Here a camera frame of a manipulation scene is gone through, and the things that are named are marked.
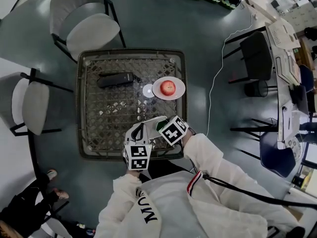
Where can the person's white jacket torso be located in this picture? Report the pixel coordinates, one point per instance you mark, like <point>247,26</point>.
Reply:
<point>178,207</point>

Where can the person's right forearm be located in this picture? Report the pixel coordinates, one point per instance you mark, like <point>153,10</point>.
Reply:
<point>210,155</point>

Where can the glass-top rattan table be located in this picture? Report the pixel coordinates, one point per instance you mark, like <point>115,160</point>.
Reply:
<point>111,108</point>

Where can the white rectangular tray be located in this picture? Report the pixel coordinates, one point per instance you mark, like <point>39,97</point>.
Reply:
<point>151,129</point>

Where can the green cup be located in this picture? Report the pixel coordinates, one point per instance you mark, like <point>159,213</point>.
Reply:
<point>162,125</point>

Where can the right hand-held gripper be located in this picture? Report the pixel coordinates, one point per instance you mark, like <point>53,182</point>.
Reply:
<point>173,130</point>

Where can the black remote handset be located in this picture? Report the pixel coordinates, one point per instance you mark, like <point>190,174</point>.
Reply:
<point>114,79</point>

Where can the dark grey chair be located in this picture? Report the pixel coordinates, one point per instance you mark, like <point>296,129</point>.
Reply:
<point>255,56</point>

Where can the dark grey laptop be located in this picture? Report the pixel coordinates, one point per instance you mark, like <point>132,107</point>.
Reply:
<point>298,98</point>

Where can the grey chair black frame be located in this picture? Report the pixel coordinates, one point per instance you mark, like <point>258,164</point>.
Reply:
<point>91,31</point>
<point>34,108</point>

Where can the white plate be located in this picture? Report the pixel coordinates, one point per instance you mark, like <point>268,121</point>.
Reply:
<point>180,89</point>

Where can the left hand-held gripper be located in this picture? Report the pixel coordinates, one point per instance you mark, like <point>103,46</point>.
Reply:
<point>137,155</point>

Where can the white paper pad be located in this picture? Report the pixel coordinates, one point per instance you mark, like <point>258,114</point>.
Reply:
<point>289,123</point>

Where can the round glass side table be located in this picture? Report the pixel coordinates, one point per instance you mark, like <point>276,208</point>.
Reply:
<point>296,147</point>

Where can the person's black trousers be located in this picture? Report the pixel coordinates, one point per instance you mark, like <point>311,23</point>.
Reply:
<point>163,167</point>

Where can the red apple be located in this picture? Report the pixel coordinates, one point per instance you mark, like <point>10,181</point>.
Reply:
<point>168,88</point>

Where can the dark blue chair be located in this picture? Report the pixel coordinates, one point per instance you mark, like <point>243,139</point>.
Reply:
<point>307,76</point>
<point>277,157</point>

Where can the black mesh wastebasket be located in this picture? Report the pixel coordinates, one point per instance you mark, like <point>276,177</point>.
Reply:
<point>256,88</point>

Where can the long grey desk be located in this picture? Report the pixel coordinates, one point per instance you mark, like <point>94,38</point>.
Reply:
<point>282,90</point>

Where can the person's left forearm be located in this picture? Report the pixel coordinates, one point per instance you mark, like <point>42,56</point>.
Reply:
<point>126,190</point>

